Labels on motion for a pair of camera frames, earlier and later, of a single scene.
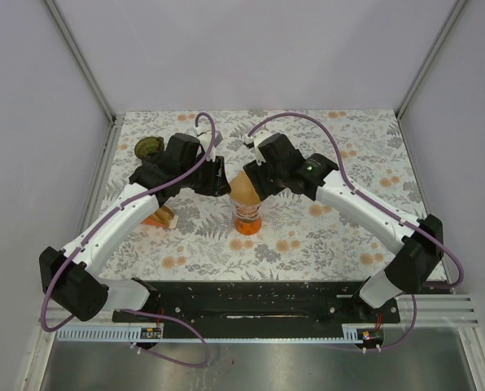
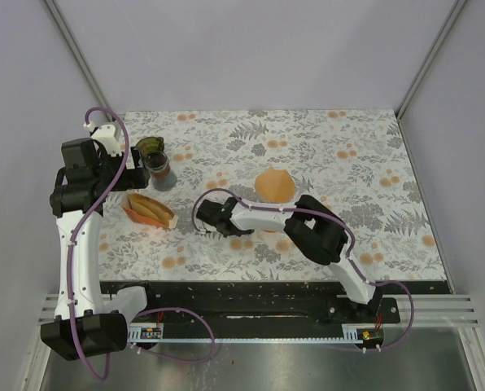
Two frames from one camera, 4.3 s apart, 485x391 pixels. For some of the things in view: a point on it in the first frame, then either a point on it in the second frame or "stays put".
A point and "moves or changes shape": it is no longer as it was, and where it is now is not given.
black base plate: (268, 309) stays put
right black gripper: (256, 173) to (239, 234)
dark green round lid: (149, 145) stays put
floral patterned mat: (284, 236) stays put
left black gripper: (218, 184) to (133, 177)
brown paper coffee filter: (242, 191) moves or changes shape
